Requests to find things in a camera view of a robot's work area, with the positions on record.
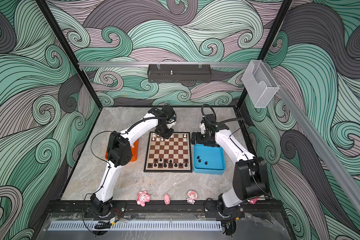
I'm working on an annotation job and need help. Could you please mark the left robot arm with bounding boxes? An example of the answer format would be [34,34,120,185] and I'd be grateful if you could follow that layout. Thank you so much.
[90,105,177,217]

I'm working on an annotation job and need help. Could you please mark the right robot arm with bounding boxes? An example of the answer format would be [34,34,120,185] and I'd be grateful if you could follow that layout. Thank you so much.
[191,104,269,215]

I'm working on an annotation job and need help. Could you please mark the white pieces on board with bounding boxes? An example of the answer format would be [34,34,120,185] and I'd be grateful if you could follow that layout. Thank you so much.
[150,132,189,142]

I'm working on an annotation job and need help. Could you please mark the black pieces in tray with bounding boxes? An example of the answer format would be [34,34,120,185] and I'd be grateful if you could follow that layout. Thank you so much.
[197,156,209,166]

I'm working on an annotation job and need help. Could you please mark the chess board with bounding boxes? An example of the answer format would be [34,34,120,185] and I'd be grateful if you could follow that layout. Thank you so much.
[144,132,193,173]

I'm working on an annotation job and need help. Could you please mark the black pieces on board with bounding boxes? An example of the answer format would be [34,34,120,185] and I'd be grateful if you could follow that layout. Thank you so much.
[146,159,191,170]

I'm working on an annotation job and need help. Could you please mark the blue tray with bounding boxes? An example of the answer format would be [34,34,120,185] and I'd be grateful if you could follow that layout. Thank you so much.
[193,144,226,175]

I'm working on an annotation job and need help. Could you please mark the orange tray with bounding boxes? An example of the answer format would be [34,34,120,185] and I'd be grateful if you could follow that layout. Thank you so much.
[105,140,139,162]

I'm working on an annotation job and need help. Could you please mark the pink hooded doll figure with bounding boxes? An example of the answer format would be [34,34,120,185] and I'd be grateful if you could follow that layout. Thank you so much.
[187,190,198,205]

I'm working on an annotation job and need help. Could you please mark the pink plush figure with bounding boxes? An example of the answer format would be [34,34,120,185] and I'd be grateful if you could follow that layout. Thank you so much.
[137,191,151,207]

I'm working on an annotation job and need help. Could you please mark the small pink pig figure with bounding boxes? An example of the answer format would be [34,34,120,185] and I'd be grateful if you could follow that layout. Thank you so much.
[164,194,171,205]

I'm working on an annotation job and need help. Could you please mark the white rabbit pink figure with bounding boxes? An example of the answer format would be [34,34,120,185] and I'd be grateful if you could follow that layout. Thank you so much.
[248,198,258,205]

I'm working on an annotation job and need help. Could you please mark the black wall tray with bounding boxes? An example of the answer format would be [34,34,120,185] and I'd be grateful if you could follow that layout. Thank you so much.
[147,65,212,84]

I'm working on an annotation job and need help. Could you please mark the clear plastic wall holder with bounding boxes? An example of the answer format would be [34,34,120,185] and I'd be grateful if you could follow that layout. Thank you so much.
[242,60,280,109]

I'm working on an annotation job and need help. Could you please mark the aluminium rail back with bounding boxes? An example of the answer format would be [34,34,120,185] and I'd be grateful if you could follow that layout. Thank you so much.
[78,61,249,69]

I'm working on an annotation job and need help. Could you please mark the aluminium rail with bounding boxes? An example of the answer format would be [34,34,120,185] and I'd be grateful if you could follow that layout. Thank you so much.
[78,61,249,69]
[265,64,360,216]

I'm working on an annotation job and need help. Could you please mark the aluminium rail right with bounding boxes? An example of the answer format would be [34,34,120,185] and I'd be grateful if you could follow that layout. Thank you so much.
[265,64,360,216]

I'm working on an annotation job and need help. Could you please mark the white slotted cable duct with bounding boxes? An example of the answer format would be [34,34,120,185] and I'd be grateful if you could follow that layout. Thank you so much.
[48,221,222,232]

